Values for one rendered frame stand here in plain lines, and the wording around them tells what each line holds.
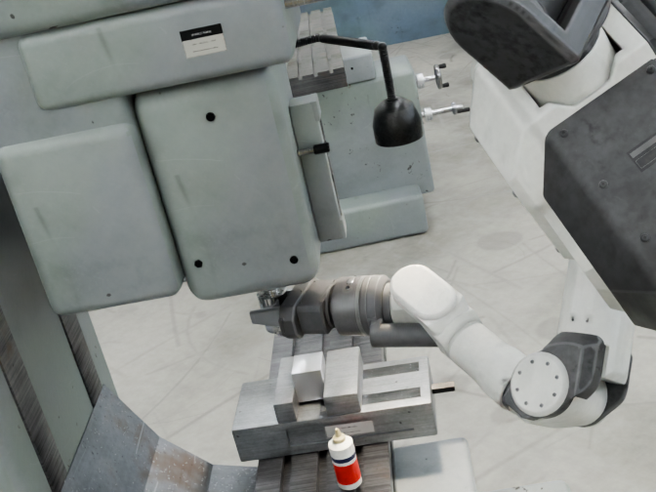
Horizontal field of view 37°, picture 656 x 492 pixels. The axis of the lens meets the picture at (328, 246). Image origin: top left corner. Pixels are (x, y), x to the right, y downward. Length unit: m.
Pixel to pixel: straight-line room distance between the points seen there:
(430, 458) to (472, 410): 1.52
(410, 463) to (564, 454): 1.34
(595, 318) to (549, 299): 2.65
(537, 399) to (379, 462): 0.53
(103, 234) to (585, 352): 0.64
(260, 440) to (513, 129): 0.93
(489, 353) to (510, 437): 1.89
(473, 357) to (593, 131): 0.46
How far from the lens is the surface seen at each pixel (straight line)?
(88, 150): 1.29
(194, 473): 1.81
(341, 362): 1.74
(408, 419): 1.68
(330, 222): 1.39
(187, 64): 1.23
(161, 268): 1.34
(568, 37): 0.87
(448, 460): 1.77
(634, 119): 0.93
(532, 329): 3.68
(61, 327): 1.66
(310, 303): 1.41
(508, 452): 3.11
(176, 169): 1.30
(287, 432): 1.71
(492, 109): 0.97
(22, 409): 1.47
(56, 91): 1.27
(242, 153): 1.28
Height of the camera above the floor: 1.92
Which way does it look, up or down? 25 degrees down
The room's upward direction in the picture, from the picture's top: 13 degrees counter-clockwise
